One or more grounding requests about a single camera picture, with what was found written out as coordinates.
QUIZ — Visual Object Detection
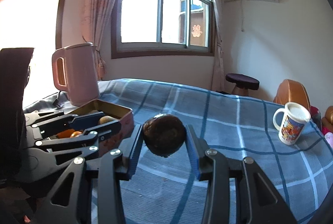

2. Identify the orange wooden chair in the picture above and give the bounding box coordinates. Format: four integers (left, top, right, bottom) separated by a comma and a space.
273, 79, 311, 111
322, 106, 333, 135

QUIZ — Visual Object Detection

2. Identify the white cartoon mug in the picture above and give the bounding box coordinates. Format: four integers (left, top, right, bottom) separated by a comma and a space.
272, 102, 311, 146

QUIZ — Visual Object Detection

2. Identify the window with frame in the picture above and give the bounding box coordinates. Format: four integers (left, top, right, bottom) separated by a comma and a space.
111, 0, 215, 59

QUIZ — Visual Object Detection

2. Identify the blue plaid tablecloth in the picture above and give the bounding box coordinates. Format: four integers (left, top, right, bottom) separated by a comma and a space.
23, 78, 333, 224

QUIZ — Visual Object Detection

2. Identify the pink electric kettle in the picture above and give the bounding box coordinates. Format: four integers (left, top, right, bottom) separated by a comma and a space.
52, 43, 99, 106

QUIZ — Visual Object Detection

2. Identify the small orange front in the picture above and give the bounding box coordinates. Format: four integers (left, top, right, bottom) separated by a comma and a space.
70, 131, 82, 138

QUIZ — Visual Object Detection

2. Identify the gold metal tin tray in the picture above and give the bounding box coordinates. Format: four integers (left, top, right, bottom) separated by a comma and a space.
49, 98, 135, 157

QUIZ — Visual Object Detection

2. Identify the dark round stool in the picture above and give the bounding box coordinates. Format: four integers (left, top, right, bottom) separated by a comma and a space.
225, 73, 260, 97

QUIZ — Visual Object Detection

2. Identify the large orange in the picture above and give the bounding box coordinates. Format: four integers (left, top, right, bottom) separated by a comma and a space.
56, 129, 75, 138

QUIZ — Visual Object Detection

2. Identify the pink right curtain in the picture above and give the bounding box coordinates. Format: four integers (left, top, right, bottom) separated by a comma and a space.
211, 0, 225, 92

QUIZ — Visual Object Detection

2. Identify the black kettle power plug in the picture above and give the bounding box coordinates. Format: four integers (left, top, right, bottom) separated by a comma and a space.
52, 91, 62, 109

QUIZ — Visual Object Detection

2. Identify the dark brown passion fruit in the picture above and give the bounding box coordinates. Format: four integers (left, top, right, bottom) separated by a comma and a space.
142, 114, 187, 157

